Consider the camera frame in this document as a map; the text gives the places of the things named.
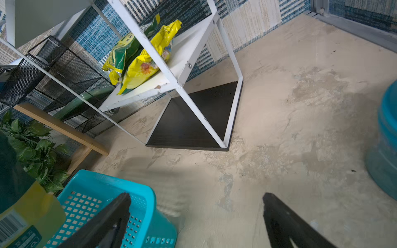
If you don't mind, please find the teal round canister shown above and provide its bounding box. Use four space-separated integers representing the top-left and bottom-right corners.
365 82 397 199

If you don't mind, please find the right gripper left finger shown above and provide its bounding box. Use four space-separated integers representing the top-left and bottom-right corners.
59 193 131 248

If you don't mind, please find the green leafy plant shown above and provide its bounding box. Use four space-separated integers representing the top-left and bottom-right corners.
1 110 70 193

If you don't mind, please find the teal plastic basket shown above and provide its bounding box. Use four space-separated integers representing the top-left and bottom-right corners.
45 170 177 248

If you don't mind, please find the wooden plant stand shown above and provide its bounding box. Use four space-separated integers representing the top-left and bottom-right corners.
13 102 109 175

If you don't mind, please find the dark green fertilizer bag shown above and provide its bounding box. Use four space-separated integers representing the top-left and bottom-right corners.
1 134 66 248

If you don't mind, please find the white metal shelf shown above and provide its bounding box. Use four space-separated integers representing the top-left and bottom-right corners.
1 1 243 150

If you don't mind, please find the black mesh rack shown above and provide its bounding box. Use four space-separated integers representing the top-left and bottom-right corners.
1 36 118 133

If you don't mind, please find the yellow green fertilizer bag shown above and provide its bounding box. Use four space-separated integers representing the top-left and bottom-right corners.
102 32 143 86

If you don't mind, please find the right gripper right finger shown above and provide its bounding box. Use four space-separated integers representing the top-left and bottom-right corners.
263 192 335 248

